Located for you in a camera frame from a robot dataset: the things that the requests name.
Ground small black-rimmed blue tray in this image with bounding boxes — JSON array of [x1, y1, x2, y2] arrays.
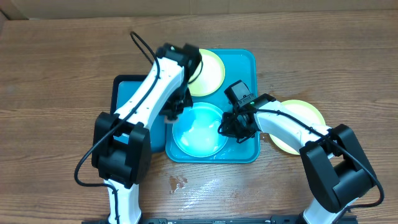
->
[[110, 75, 166, 153]]

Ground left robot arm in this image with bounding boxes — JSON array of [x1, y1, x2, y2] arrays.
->
[[91, 44, 201, 223]]

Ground yellow plate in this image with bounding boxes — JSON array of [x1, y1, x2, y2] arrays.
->
[[188, 49, 225, 97], [269, 100, 326, 155]]

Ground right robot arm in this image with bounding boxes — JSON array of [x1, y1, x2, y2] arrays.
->
[[218, 93, 380, 223]]

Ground dark green scrub sponge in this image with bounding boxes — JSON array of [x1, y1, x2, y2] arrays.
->
[[164, 116, 178, 124]]

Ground light blue plate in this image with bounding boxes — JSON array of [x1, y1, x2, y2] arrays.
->
[[172, 102, 228, 158]]

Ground yellow plate at tray top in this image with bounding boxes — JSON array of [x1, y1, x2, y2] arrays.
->
[[188, 49, 225, 97]]

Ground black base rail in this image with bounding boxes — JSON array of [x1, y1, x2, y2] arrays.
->
[[81, 214, 358, 224]]

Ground large teal serving tray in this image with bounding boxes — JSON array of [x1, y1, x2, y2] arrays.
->
[[165, 49, 260, 164]]

